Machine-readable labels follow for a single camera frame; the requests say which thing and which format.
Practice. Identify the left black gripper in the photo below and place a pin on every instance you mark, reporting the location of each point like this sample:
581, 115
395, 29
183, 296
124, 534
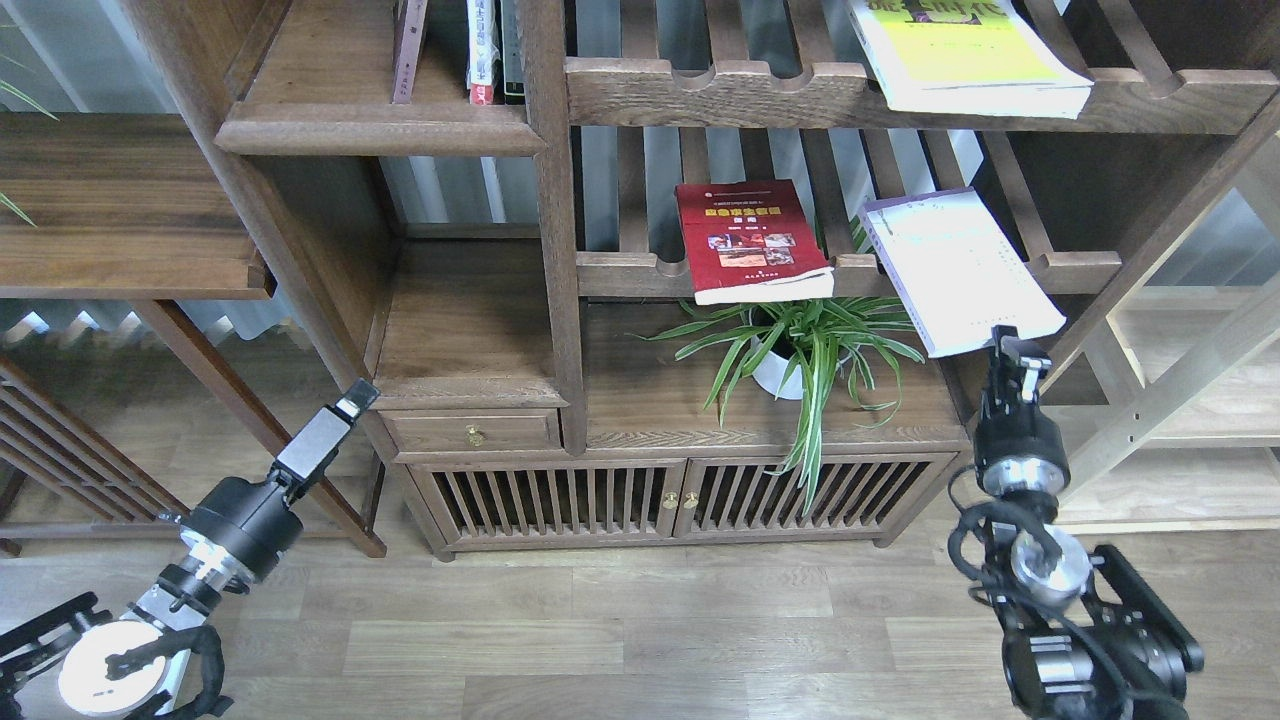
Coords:
240, 531

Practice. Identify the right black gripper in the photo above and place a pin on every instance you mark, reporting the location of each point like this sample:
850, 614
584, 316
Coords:
1017, 447

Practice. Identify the white purple book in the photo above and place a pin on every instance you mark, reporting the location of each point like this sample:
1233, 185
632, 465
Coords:
955, 271

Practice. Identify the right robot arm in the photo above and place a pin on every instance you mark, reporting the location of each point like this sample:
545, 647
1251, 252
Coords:
1085, 637

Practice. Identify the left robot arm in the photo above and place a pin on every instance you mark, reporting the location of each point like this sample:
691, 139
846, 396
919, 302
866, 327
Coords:
162, 659

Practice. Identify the brass drawer knob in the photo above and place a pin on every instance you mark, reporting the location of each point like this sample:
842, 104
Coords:
475, 437

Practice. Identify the green spider plant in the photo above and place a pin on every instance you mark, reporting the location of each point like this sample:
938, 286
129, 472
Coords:
870, 327

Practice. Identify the white plant pot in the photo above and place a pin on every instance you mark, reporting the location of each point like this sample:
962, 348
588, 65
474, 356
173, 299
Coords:
770, 374

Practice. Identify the yellow green book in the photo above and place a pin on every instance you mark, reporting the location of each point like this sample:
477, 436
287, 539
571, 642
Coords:
976, 58

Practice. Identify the dark wooden bookshelf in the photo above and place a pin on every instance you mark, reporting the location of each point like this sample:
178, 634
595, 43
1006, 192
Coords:
503, 266

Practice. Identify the red white upright book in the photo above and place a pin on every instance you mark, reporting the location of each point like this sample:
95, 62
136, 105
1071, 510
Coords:
483, 52

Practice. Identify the dark upright book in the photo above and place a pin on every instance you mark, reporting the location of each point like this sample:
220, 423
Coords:
511, 56

